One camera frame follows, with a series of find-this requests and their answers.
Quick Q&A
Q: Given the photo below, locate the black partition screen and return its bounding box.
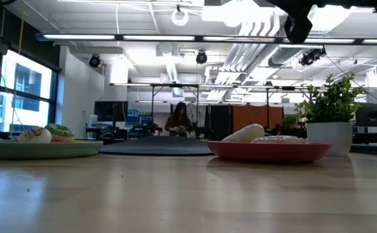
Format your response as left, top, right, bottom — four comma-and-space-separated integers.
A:
209, 104, 233, 140

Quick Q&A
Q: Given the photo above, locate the blue-grey plate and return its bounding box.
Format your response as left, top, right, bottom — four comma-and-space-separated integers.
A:
0, 139, 104, 160

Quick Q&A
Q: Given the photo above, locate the silver ventilation duct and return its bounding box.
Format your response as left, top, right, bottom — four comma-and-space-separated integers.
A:
268, 43, 325, 67

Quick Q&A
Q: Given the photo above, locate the white ring lamp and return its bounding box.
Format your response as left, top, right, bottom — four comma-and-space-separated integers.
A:
171, 6, 189, 27

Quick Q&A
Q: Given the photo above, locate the large pink iced donut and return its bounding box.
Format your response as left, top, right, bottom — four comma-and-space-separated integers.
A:
251, 135, 310, 145

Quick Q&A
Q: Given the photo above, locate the small chocolate drizzle donut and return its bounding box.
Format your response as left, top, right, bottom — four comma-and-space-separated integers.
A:
16, 127, 52, 144

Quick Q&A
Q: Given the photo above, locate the black background rig frame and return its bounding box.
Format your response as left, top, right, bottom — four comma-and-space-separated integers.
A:
110, 83, 305, 137

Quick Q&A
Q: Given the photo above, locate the small green donut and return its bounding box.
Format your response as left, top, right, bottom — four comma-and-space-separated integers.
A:
44, 123, 75, 139

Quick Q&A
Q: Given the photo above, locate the pink plate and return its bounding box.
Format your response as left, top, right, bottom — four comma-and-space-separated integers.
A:
206, 140, 333, 164

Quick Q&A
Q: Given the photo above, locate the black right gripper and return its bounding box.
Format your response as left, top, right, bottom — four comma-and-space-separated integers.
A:
267, 0, 320, 44

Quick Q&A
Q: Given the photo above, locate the large white iced donut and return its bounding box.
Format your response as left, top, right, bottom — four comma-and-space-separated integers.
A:
222, 124, 266, 143

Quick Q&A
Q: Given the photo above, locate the black ceiling speaker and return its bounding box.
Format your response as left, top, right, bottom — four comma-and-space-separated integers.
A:
88, 54, 102, 68
195, 50, 208, 65

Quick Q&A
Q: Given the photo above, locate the orange partition screen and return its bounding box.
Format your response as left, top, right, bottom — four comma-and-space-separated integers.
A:
232, 105, 285, 132

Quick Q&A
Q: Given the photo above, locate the dark round woven placemat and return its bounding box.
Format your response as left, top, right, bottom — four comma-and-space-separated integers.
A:
99, 135, 215, 156

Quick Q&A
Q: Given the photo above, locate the large window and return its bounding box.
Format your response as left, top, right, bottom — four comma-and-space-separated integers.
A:
0, 48, 59, 134

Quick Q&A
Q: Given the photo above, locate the black computer monitor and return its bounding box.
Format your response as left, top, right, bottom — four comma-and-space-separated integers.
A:
355, 102, 377, 128
93, 100, 129, 123

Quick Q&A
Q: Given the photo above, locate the black ceiling spotlight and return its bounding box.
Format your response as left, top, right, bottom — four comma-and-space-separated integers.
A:
298, 47, 327, 67

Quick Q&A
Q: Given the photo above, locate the green plant in white pot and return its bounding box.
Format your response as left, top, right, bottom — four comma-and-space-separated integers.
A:
294, 72, 369, 157

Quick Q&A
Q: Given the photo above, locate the person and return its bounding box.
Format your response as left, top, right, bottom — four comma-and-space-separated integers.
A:
164, 102, 192, 137

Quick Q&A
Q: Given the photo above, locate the overhead light bar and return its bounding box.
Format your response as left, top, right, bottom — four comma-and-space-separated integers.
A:
35, 32, 377, 45

